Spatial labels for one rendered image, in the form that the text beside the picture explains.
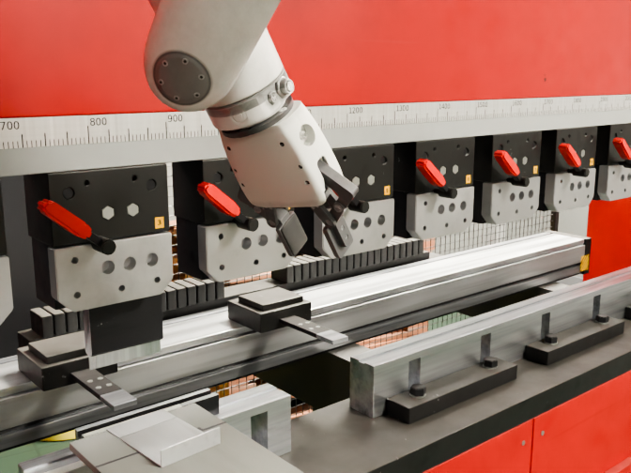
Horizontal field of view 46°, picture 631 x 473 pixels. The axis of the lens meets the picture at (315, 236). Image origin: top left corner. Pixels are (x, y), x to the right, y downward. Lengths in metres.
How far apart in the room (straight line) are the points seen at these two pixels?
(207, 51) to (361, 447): 0.79
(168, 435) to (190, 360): 0.39
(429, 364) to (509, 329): 0.23
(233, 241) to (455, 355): 0.57
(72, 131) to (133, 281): 0.20
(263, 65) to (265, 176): 0.12
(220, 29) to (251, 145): 0.17
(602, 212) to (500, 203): 1.56
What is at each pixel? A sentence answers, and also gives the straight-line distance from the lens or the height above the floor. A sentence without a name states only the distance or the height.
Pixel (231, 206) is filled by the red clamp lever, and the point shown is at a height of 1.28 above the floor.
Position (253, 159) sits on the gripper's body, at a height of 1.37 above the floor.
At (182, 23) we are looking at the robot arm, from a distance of 0.59.
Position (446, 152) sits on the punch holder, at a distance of 1.29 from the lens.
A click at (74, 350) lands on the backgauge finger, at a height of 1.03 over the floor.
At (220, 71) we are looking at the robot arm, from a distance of 0.60.
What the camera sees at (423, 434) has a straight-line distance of 1.27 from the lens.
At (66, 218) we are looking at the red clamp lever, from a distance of 0.86.
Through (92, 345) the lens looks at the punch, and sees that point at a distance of 0.99.
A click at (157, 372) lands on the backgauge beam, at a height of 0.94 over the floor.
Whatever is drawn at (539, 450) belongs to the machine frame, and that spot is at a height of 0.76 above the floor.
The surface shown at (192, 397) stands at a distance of 1.11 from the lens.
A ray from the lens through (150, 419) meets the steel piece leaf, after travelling 1.04.
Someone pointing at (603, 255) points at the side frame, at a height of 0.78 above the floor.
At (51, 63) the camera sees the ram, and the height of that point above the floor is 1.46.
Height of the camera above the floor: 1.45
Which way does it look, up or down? 12 degrees down
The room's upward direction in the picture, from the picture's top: straight up
